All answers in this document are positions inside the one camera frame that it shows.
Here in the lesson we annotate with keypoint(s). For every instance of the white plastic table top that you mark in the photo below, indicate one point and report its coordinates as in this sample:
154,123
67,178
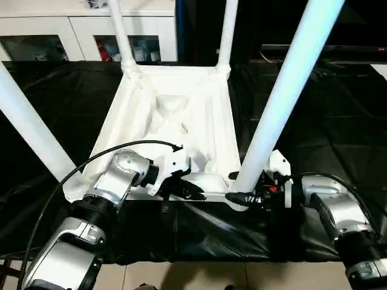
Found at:
133,121

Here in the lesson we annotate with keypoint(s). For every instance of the white plastic table leg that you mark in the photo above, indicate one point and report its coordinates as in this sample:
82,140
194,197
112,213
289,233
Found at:
228,30
121,30
287,90
30,121

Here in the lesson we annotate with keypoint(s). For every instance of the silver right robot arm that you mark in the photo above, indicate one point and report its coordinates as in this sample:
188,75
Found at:
341,211

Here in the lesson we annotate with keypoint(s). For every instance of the grey robot right foot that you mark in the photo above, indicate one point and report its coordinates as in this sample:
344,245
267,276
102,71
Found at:
232,287

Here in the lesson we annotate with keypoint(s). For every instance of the grey robot foot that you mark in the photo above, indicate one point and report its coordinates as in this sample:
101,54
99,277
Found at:
232,287
147,286

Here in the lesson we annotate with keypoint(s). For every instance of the grey robot left foot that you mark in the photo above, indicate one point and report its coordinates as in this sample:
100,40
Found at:
147,286

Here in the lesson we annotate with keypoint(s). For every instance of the red bottle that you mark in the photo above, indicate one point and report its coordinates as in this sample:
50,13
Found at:
101,52

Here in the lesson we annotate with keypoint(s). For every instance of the long black bar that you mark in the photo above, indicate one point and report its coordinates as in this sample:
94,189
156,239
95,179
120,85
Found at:
317,47

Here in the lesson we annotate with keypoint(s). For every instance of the white flat sheet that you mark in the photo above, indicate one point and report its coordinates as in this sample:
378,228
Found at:
380,71

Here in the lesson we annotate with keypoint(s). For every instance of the dark objects on cabinet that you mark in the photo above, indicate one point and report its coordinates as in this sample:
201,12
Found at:
96,3

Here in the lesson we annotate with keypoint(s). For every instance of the white glass-door cabinet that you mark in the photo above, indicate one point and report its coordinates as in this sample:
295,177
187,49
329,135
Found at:
45,24

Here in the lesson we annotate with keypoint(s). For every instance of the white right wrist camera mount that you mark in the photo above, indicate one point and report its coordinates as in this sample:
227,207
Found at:
279,161

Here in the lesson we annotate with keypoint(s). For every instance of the dark folding stand frame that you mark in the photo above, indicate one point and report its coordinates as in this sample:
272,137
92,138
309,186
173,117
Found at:
10,272

